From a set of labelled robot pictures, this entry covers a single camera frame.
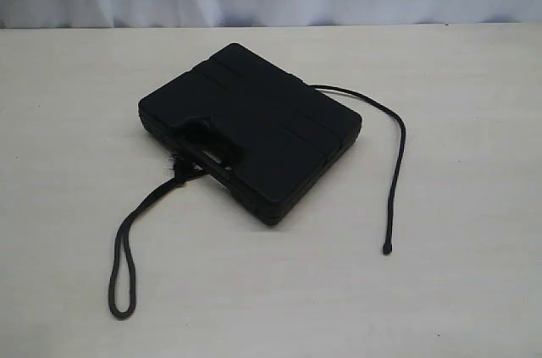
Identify black plastic carrying case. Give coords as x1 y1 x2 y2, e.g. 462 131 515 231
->
138 43 362 226

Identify black braided rope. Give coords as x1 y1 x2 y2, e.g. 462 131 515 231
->
108 83 406 320

